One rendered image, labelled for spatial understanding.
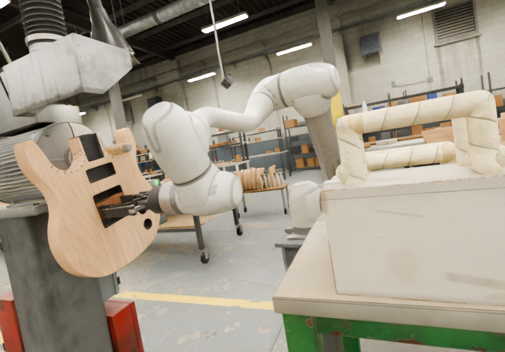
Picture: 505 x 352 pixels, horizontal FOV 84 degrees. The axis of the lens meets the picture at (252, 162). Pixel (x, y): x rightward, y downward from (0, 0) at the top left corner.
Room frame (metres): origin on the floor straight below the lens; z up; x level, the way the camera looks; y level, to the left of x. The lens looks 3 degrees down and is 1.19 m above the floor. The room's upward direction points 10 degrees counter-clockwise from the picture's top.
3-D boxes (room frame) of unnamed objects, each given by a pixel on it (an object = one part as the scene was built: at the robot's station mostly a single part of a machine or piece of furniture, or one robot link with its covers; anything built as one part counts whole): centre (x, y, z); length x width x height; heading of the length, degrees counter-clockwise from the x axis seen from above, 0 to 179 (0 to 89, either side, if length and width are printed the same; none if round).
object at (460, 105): (0.40, -0.23, 1.20); 0.20 x 0.03 x 0.03; 65
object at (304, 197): (1.40, -0.24, 0.87); 0.18 x 0.16 x 0.22; 61
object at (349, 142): (0.44, -0.16, 1.15); 0.03 x 0.03 x 0.09
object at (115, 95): (10.25, 4.49, 2.99); 0.41 x 0.41 x 5.98; 67
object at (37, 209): (1.04, 0.81, 1.11); 0.36 x 0.24 x 0.04; 67
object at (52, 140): (1.02, 0.74, 1.25); 0.41 x 0.27 x 0.26; 67
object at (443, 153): (0.55, -0.30, 1.12); 0.20 x 0.03 x 0.03; 65
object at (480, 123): (0.37, -0.31, 1.15); 0.03 x 0.03 x 0.09
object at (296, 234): (1.42, -0.21, 0.73); 0.22 x 0.18 x 0.06; 59
